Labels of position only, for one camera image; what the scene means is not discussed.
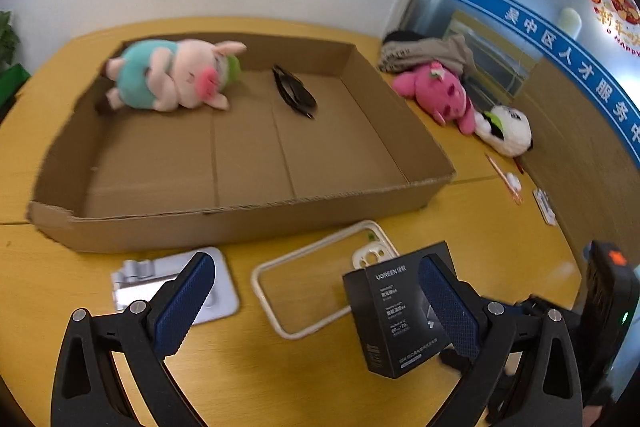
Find clear phone case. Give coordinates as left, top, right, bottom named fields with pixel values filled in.
left=250, top=220, right=399, bottom=340

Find small white card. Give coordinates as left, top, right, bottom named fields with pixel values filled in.
left=533, top=187, right=558, bottom=227

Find green covered side table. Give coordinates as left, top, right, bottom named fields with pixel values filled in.
left=0, top=64, right=30, bottom=121

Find pink pen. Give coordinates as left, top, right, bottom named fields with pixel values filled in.
left=486, top=154, right=523, bottom=205

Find black charger box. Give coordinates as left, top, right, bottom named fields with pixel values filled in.
left=343, top=242, right=454, bottom=379

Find grey beige cloth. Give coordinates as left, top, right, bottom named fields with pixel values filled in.
left=378, top=30, right=476, bottom=78

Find black sunglasses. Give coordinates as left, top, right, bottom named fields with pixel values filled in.
left=272, top=65, right=317, bottom=119

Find pink bear plush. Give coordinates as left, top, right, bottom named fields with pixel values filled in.
left=392, top=62, right=475, bottom=135

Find potted green plant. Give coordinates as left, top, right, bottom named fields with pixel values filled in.
left=0, top=11, right=20, bottom=70

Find white panda plush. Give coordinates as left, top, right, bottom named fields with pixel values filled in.
left=475, top=105, right=533, bottom=158

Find grey phone stand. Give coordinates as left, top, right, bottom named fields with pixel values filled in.
left=109, top=246, right=241, bottom=327

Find white earbuds case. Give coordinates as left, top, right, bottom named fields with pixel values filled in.
left=506, top=172, right=522, bottom=192

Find pig plush toy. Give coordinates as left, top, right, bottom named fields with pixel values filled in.
left=96, top=39, right=246, bottom=114

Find cardboard tray box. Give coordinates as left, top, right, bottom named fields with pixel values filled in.
left=27, top=34, right=456, bottom=253

